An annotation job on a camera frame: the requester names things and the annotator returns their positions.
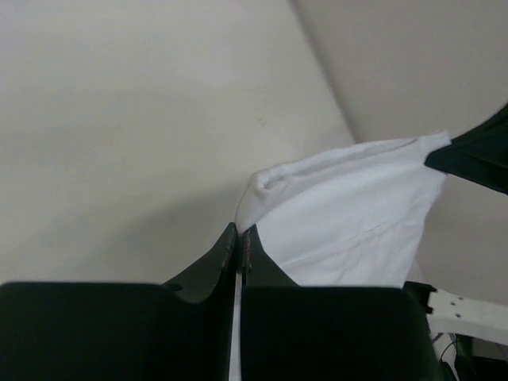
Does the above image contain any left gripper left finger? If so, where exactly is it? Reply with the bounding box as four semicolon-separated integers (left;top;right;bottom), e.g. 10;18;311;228
1;224;237;380

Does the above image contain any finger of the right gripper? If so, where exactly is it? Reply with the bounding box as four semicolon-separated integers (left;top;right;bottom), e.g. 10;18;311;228
425;106;508;194

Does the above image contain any white skirt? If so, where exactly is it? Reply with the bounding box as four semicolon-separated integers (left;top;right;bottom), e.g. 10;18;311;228
228;129;452;381

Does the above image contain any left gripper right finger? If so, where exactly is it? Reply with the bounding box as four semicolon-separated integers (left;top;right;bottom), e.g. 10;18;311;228
240;228;442;380

